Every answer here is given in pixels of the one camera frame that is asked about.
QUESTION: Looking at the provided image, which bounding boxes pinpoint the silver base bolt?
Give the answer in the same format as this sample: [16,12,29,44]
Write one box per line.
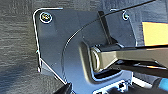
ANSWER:
[121,10,131,21]
[39,11,53,23]

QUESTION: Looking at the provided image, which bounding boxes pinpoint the grey robot torso limb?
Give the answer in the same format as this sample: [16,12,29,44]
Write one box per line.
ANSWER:
[78,39,168,83]

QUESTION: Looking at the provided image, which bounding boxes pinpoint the white box with blue middle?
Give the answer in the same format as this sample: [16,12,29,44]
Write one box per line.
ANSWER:
[131,74,168,93]

